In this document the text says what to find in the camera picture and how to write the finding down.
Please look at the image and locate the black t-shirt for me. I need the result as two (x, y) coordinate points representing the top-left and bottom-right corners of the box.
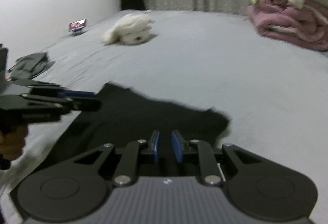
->
(23, 84), (230, 202)

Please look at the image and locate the person left hand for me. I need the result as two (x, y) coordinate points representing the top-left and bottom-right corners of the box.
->
(1, 125), (29, 161)

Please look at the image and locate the grey folded garment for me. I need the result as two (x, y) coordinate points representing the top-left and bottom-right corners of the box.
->
(8, 52), (55, 80)

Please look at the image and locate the phone on blue stand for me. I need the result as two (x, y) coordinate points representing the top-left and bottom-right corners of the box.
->
(68, 19), (87, 36)

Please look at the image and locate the white plush dog toy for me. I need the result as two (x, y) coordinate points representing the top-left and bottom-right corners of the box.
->
(102, 13), (154, 45)

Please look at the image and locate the pink rolled quilt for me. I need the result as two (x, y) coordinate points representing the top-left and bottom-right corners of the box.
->
(247, 0), (327, 51)

